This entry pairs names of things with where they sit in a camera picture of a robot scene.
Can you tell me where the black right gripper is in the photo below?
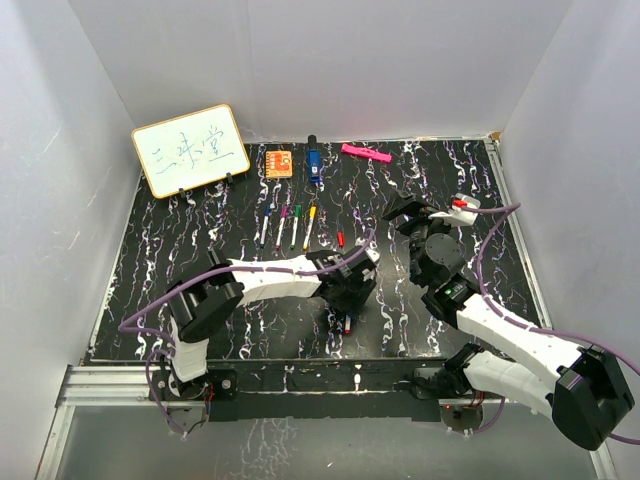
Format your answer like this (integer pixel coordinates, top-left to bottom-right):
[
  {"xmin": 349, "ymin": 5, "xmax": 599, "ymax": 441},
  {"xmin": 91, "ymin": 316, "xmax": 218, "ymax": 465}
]
[{"xmin": 383, "ymin": 189, "xmax": 459, "ymax": 285}]

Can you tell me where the yellow marker pen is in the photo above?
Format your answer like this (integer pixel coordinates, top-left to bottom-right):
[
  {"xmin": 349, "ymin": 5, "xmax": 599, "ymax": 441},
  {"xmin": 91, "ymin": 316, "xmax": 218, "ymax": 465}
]
[{"xmin": 302, "ymin": 205, "xmax": 317, "ymax": 251}]

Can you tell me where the green marker pen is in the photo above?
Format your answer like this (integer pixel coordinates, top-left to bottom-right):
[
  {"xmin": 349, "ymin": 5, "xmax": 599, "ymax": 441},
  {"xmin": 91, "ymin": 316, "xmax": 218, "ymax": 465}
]
[{"xmin": 289, "ymin": 204, "xmax": 302, "ymax": 250}]

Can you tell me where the purple marker pen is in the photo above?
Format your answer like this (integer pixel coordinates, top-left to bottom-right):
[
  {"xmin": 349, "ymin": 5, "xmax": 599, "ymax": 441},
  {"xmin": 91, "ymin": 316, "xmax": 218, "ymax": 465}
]
[{"xmin": 275, "ymin": 204, "xmax": 289, "ymax": 250}]

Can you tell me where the blue marker pen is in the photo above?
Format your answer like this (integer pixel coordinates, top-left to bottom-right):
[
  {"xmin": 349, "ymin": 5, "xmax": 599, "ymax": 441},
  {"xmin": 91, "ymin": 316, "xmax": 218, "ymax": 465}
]
[{"xmin": 259, "ymin": 203, "xmax": 274, "ymax": 249}]

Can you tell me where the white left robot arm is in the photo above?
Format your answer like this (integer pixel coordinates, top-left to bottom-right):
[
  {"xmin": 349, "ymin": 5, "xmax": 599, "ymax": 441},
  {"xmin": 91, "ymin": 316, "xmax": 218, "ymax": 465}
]
[{"xmin": 164, "ymin": 245, "xmax": 380, "ymax": 399}]

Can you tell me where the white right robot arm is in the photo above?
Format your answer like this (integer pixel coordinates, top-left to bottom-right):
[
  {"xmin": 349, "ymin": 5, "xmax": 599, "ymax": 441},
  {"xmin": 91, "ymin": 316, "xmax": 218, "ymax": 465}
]
[{"xmin": 382, "ymin": 190, "xmax": 635, "ymax": 451}]

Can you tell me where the pink plastic clip bar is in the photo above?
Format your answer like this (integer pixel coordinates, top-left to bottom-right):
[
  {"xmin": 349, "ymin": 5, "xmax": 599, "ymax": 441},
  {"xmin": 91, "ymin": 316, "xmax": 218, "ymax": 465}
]
[{"xmin": 341, "ymin": 143, "xmax": 392, "ymax": 164}]

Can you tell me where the blue stapler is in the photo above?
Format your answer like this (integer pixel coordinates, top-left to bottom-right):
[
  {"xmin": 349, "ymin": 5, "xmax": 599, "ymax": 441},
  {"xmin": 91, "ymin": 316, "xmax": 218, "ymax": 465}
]
[{"xmin": 307, "ymin": 135, "xmax": 322, "ymax": 185}]

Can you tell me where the small orange notebook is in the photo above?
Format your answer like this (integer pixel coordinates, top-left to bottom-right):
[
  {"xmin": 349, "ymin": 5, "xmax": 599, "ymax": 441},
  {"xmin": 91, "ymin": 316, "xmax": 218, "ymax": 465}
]
[{"xmin": 265, "ymin": 150, "xmax": 293, "ymax": 179}]

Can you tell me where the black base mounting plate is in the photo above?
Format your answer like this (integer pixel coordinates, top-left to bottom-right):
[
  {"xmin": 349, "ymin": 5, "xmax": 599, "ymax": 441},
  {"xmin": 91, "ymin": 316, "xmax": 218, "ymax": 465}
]
[{"xmin": 149, "ymin": 358, "xmax": 494, "ymax": 424}]

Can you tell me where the small yellow-framed whiteboard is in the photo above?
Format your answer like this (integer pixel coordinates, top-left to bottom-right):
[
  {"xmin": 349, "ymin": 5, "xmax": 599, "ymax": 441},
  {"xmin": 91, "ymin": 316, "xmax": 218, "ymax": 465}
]
[{"xmin": 131, "ymin": 104, "xmax": 251, "ymax": 199}]

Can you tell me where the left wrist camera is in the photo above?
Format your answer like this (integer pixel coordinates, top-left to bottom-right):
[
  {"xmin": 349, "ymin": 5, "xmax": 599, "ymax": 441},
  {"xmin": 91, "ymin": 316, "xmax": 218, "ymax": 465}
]
[{"xmin": 362, "ymin": 247, "xmax": 380, "ymax": 281}]

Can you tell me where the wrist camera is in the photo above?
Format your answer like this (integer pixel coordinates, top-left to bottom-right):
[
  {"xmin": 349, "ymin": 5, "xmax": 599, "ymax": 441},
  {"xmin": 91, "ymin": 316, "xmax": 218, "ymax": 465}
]
[
  {"xmin": 429, "ymin": 193, "xmax": 481, "ymax": 228},
  {"xmin": 362, "ymin": 247, "xmax": 380, "ymax": 281}
]

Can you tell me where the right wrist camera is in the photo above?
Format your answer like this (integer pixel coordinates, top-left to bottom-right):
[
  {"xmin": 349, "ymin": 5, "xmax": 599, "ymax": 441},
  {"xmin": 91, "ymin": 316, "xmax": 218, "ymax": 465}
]
[{"xmin": 429, "ymin": 193, "xmax": 481, "ymax": 228}]

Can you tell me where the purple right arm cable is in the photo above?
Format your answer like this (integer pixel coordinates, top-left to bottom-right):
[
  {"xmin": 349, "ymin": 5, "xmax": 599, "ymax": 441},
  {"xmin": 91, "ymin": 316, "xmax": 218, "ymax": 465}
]
[{"xmin": 414, "ymin": 202, "xmax": 640, "ymax": 446}]

